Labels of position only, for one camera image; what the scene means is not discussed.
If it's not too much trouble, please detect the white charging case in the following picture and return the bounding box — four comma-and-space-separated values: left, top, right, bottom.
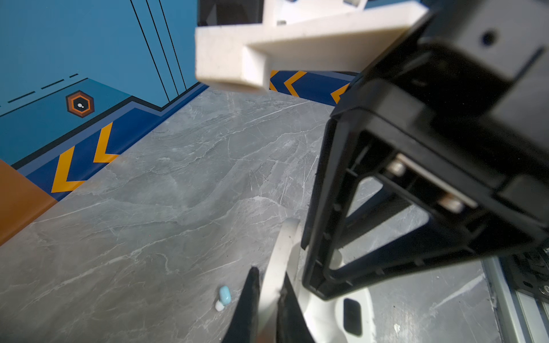
257, 218, 376, 342

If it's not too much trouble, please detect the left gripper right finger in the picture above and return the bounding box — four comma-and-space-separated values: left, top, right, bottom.
276, 274, 315, 343

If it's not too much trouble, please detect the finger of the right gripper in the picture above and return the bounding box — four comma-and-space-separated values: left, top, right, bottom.
303, 115, 536, 300
300, 188, 411, 250

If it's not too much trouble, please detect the aluminium front rail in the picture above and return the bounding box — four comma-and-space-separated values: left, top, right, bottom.
483, 248, 548, 343

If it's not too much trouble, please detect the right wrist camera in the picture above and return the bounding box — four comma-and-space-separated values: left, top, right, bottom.
195, 1, 427, 92

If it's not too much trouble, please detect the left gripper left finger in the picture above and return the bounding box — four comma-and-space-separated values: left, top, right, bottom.
222, 267, 260, 343

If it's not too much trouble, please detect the blue earbud upper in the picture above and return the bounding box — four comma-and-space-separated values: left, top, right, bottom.
214, 286, 232, 312

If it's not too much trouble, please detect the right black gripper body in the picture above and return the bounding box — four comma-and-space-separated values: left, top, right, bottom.
330, 1, 548, 245

